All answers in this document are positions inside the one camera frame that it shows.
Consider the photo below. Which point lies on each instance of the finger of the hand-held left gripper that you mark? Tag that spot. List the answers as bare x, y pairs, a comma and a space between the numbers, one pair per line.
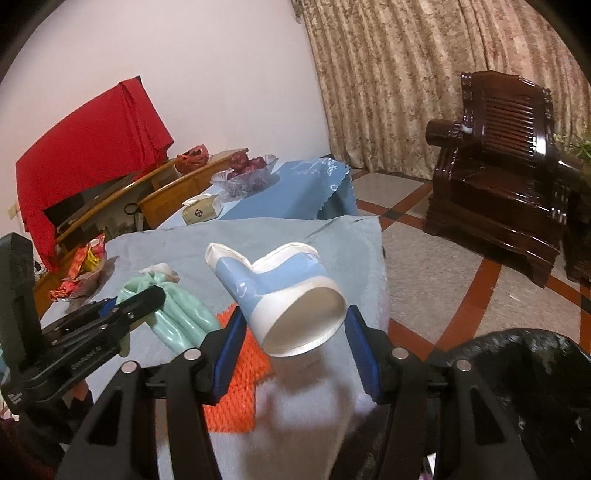
138, 304
87, 314

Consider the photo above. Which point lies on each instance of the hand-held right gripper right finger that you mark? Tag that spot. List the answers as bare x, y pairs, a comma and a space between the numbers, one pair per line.
362, 355

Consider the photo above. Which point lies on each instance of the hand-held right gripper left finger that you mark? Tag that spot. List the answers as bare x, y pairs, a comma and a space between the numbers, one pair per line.
228, 355

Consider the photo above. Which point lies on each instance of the green rubber glove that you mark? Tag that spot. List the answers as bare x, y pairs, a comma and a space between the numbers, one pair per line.
180, 318

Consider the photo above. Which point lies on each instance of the glass snack bowl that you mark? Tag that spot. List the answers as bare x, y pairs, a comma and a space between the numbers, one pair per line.
90, 281

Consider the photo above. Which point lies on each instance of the orange foam net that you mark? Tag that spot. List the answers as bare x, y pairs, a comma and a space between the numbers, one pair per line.
251, 383

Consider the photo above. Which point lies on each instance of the white crumpled paper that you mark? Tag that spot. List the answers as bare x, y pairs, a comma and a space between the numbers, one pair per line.
164, 270

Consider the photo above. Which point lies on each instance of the grey tablecloth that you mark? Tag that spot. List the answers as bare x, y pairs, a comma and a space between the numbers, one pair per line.
184, 249

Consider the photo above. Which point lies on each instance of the black television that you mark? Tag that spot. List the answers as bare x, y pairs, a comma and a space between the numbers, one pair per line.
83, 203

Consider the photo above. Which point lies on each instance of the yellow tissue box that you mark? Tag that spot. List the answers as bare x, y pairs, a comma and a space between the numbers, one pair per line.
201, 212

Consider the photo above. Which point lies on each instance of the wooden cabinet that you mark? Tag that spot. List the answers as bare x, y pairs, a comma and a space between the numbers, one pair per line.
175, 191

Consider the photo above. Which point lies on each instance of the red bag with fruit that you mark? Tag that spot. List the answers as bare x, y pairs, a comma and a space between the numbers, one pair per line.
191, 159

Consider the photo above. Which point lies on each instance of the glass fruit bowl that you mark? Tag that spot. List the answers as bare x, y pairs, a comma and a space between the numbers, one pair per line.
240, 182

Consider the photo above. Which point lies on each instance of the red cloth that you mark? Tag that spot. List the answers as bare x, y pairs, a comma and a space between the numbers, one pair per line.
92, 138

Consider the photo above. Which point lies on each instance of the red apple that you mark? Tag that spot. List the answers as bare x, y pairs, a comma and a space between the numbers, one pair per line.
239, 161
257, 163

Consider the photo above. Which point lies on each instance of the blue tablecloth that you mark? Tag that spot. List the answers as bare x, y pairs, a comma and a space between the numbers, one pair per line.
304, 184

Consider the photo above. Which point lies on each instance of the dark wooden armchair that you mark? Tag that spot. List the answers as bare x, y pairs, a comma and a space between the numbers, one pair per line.
498, 184

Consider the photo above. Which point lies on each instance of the dark wooden side table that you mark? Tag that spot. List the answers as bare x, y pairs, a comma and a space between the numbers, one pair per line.
577, 221

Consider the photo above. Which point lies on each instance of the patterned beige curtain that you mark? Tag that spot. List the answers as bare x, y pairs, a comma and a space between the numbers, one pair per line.
392, 69

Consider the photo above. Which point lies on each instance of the green potted plant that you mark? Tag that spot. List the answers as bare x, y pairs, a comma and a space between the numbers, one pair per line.
577, 147

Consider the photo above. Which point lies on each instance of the white wall outlet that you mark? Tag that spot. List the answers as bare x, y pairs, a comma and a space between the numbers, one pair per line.
12, 210

